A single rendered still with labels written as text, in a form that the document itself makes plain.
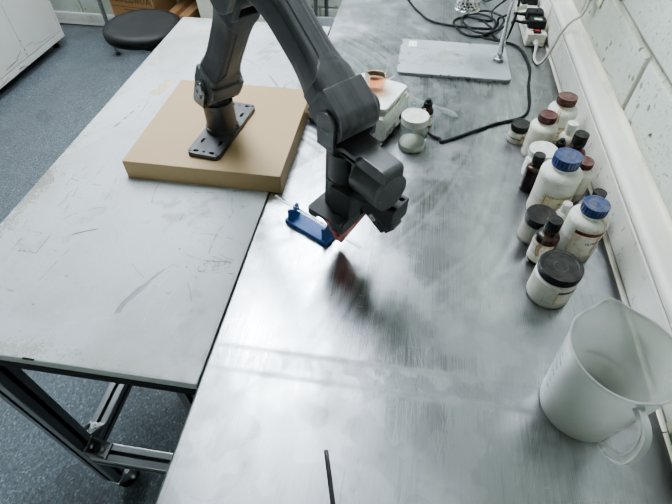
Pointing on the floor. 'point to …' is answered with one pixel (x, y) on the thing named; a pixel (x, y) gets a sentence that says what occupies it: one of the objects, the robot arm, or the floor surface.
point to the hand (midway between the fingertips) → (340, 236)
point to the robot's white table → (125, 260)
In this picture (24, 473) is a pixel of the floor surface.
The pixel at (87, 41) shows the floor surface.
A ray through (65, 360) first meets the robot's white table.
